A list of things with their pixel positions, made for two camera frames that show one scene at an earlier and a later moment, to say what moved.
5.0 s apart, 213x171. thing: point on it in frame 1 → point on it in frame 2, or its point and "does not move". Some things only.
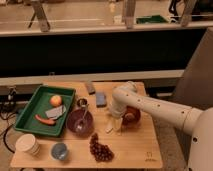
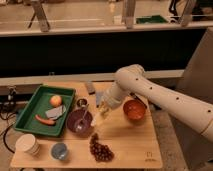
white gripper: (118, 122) → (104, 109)
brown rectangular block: (91, 88) does not move
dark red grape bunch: (102, 152) does not move
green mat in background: (152, 19) does not move
